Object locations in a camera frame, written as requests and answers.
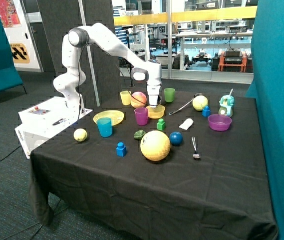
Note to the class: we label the metal fork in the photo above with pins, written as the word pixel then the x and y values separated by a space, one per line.
pixel 196 155

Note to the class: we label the green plastic cup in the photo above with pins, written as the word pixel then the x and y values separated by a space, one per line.
pixel 169 95

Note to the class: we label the black tablecloth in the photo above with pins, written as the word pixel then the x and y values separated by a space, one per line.
pixel 223 196

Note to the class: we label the yellow plastic plate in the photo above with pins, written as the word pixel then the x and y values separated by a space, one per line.
pixel 116 116

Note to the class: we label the large yellow smiley ball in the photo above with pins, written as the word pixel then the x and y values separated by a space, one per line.
pixel 155 145

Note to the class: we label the blue toy block front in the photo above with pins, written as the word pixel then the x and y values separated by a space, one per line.
pixel 121 149

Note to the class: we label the teal toy dispenser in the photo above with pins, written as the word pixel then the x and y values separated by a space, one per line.
pixel 226 104

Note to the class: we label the magenta plastic cup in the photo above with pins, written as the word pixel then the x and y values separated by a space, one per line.
pixel 141 115

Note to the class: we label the white folded cloth piece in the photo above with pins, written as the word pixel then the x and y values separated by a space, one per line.
pixel 186 124

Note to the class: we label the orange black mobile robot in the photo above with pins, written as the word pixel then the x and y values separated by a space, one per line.
pixel 233 60

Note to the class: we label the yellow black sign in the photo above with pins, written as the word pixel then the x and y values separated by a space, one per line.
pixel 19 53

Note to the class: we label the black marker pen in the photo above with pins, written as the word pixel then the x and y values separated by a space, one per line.
pixel 59 121

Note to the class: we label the small yellow ball left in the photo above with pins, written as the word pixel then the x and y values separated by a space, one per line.
pixel 80 135

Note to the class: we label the green toy block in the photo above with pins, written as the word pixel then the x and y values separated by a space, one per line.
pixel 161 124

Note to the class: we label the blue toy block back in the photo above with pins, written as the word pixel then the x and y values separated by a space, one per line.
pixel 206 111

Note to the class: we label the yellow plastic cup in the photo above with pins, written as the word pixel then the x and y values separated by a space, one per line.
pixel 125 97

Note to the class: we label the teal partition right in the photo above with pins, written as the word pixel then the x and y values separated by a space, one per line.
pixel 268 90

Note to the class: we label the dark blue ball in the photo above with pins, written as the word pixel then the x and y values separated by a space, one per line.
pixel 176 138

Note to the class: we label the blue plastic cup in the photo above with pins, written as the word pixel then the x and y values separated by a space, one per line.
pixel 104 125

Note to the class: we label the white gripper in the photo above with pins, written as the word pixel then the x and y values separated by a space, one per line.
pixel 154 95

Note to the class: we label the yellow ball back right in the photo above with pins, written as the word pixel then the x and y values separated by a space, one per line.
pixel 199 102

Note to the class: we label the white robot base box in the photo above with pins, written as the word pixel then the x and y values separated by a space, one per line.
pixel 37 120

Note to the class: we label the black tripod stand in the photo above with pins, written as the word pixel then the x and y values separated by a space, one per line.
pixel 126 29

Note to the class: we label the red poster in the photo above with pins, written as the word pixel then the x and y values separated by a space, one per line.
pixel 8 14

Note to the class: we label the green toy pepper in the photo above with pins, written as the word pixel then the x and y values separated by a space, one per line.
pixel 138 135

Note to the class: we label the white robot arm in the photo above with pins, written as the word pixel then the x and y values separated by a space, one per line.
pixel 108 44

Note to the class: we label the yellow plastic bowl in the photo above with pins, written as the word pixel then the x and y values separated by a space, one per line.
pixel 157 113

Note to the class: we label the orange pink soft ball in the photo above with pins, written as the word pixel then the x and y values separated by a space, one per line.
pixel 138 99

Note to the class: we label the blue toy block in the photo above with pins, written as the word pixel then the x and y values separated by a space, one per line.
pixel 206 111
pixel 121 149

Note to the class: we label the purple plastic bowl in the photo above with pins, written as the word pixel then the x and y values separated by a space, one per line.
pixel 219 122

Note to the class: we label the black ladle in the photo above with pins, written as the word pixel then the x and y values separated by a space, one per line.
pixel 184 105

